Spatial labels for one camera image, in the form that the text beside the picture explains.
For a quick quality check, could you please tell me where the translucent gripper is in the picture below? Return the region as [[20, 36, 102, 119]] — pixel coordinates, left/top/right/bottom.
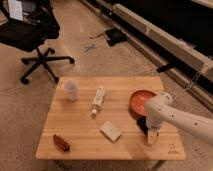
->
[[146, 121, 161, 145]]

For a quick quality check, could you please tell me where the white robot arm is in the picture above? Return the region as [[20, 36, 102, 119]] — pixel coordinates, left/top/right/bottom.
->
[[144, 92, 213, 146]]

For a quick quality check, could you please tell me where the white sponge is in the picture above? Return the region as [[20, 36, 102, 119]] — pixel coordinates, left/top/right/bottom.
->
[[100, 121, 121, 142]]

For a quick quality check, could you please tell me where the orange bowl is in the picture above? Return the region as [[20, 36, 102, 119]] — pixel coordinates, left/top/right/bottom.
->
[[130, 90, 155, 116]]

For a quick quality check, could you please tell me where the wooden table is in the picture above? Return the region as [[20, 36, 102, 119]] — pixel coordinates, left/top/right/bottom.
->
[[36, 77, 185, 160]]

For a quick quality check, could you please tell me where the white tube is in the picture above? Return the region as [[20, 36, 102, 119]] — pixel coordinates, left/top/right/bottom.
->
[[92, 86, 106, 116]]

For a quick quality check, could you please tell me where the red-brown chili pepper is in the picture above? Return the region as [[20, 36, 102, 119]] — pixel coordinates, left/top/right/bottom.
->
[[53, 135, 70, 152]]

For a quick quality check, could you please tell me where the white cup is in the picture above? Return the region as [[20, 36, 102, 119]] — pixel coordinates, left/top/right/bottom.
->
[[62, 80, 78, 101]]

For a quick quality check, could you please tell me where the black bag on floor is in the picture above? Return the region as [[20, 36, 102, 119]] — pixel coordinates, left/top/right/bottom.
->
[[105, 28, 127, 46]]

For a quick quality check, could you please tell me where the black office chair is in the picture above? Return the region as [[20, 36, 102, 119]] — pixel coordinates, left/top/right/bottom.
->
[[0, 0, 75, 84]]

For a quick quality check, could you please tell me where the white paper on chair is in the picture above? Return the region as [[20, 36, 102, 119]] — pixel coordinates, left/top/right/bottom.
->
[[8, 0, 23, 21]]

